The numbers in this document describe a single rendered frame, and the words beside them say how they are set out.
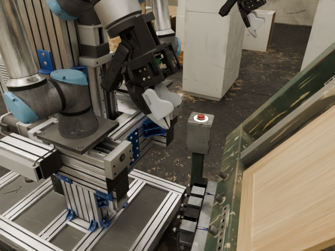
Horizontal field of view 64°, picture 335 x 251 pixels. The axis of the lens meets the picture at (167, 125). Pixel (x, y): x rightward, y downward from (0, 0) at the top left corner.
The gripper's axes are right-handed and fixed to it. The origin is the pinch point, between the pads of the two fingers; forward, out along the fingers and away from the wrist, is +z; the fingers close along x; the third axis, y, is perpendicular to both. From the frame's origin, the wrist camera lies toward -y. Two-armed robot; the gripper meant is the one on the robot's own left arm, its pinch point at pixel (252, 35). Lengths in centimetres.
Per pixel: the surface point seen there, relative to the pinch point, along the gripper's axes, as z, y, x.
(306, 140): 33.2, 12.6, -26.9
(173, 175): 92, -116, 50
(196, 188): 48, -34, -28
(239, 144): 41.1, -18.1, -7.9
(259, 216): 44, -1, -49
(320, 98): 25.8, 17.5, -13.3
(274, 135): 35.6, 0.1, -15.7
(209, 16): -16, -98, 205
